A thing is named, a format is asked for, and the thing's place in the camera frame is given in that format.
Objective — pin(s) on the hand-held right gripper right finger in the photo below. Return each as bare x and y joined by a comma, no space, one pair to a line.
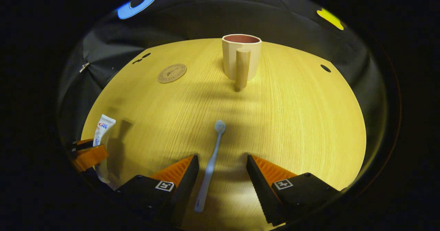
261,186

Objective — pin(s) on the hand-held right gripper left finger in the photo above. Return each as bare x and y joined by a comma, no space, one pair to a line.
187,183

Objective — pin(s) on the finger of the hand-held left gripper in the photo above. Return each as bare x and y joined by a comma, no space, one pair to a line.
91,157
82,145

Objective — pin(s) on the light blue toothbrush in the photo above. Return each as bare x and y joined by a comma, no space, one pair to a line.
210,167

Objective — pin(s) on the white toothpaste tube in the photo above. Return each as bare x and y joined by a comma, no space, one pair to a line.
103,126

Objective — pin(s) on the round brown coaster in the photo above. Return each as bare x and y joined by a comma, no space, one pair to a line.
172,73

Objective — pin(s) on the beige cup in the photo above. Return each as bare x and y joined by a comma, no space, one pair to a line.
230,62

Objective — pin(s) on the silver metal clip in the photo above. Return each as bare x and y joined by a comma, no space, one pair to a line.
84,67

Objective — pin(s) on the black backdrop cloth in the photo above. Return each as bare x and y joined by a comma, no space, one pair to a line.
192,18

